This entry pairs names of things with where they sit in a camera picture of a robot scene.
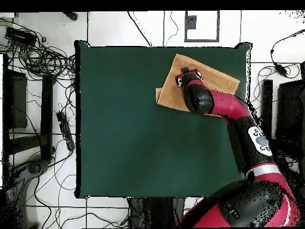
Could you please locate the tan terry towel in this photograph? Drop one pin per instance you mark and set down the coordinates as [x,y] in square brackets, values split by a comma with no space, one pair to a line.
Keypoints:
[171,95]

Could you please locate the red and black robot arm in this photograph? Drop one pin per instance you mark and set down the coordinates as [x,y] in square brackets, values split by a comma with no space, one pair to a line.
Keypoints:
[226,105]

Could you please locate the dark flat panel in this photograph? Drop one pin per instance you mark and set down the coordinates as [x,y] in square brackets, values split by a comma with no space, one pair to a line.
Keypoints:
[17,100]
[290,107]

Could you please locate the dark grey square plate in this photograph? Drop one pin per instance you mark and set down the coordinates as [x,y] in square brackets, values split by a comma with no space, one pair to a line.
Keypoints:
[191,22]

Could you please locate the dark green table cloth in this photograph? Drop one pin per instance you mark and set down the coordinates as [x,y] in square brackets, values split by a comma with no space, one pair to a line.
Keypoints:
[119,155]

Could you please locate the black power strip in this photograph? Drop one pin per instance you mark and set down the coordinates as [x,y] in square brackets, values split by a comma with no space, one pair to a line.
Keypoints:
[65,131]

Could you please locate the black electronics box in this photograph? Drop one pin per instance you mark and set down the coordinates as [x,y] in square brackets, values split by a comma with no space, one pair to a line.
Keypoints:
[20,35]

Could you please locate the dark stand foot with knob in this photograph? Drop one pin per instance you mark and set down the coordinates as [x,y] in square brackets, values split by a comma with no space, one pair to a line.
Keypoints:
[34,167]

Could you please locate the grey square floor frame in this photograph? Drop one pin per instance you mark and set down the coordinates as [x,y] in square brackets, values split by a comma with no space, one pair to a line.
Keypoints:
[185,33]

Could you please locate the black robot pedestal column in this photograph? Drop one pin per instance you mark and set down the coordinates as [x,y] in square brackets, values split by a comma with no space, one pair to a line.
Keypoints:
[152,212]

